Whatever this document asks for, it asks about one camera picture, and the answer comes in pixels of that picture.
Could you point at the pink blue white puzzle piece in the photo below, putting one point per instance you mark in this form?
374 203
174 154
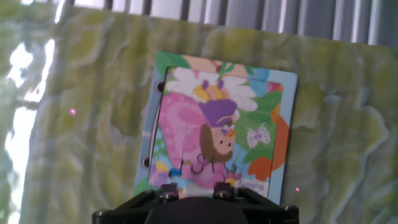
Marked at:
202 177

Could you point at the green marble pattern mat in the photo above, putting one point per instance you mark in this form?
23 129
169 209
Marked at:
77 124

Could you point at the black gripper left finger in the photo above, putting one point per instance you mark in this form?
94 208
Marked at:
124 210

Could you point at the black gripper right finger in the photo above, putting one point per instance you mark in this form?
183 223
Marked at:
267 210

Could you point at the butterfly girl puzzle board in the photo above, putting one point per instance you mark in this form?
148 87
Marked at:
217 124

